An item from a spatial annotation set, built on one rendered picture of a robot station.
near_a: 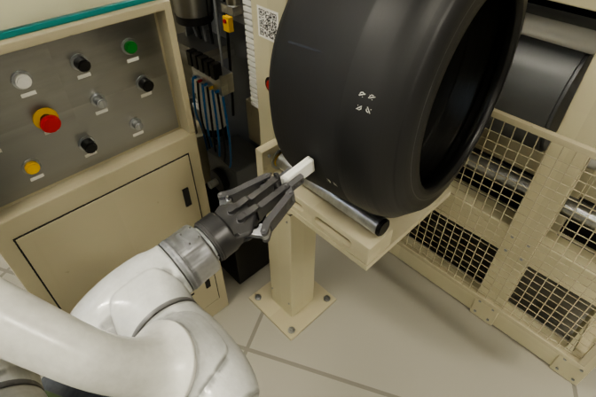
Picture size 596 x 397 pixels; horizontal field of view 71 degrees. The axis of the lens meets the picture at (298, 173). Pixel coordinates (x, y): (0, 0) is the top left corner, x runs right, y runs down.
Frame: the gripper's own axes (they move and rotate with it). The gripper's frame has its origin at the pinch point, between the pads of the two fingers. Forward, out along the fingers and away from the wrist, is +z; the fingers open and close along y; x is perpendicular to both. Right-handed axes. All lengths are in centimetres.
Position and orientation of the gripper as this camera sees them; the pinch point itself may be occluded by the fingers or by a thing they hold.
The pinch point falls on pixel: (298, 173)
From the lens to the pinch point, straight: 74.8
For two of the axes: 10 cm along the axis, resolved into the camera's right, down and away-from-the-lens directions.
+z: 7.1, -5.5, 4.3
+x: 1.0, 6.9, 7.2
